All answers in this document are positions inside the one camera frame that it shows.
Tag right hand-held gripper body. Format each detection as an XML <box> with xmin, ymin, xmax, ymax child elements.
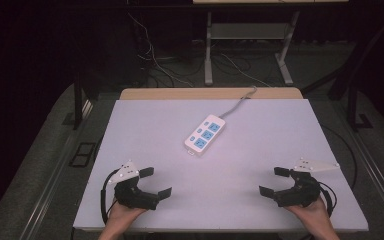
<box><xmin>274</xmin><ymin>158</ymin><xmax>341</xmax><ymax>208</ymax></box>

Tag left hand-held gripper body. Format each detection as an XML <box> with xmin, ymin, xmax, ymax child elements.
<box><xmin>108</xmin><ymin>159</ymin><xmax>160</xmax><ymax>211</ymax></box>

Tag person's left hand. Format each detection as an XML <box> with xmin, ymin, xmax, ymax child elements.
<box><xmin>107</xmin><ymin>198</ymin><xmax>148</xmax><ymax>231</ymax></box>

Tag person's right hand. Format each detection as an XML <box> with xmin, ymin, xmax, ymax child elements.
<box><xmin>284</xmin><ymin>197</ymin><xmax>330</xmax><ymax>231</ymax></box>

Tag white power strip blue sockets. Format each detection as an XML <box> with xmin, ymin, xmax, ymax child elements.
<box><xmin>184</xmin><ymin>114</ymin><xmax>227</xmax><ymax>157</ymax></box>

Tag black metal stand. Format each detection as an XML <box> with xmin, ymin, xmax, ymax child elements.
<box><xmin>327</xmin><ymin>13</ymin><xmax>375</xmax><ymax>133</ymax></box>

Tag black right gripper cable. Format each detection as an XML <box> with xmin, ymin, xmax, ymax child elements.
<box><xmin>317</xmin><ymin>184</ymin><xmax>338</xmax><ymax>218</ymax></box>

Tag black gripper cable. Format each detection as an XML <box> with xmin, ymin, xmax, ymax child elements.
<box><xmin>100</xmin><ymin>169</ymin><xmax>120</xmax><ymax>225</ymax></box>
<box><xmin>317</xmin><ymin>184</ymin><xmax>338</xmax><ymax>218</ymax></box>

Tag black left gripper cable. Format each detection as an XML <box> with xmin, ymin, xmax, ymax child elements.
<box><xmin>100</xmin><ymin>169</ymin><xmax>120</xmax><ymax>225</ymax></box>

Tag thin black cable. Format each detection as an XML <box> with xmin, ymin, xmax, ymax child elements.
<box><xmin>319</xmin><ymin>123</ymin><xmax>358</xmax><ymax>192</ymax></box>

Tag metal floor rail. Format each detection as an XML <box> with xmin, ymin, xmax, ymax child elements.
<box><xmin>19</xmin><ymin>99</ymin><xmax>95</xmax><ymax>240</ymax></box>
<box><xmin>332</xmin><ymin>99</ymin><xmax>384</xmax><ymax>231</ymax></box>

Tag grey power strip cable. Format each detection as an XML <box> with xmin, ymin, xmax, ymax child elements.
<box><xmin>218</xmin><ymin>85</ymin><xmax>259</xmax><ymax>120</ymax></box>

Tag white floor cable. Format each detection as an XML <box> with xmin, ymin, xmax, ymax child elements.
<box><xmin>219</xmin><ymin>52</ymin><xmax>272</xmax><ymax>88</ymax></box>
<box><xmin>127</xmin><ymin>12</ymin><xmax>195</xmax><ymax>89</ymax></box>

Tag white metal desk frame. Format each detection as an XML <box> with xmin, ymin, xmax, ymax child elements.
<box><xmin>204</xmin><ymin>9</ymin><xmax>301</xmax><ymax>87</ymax></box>

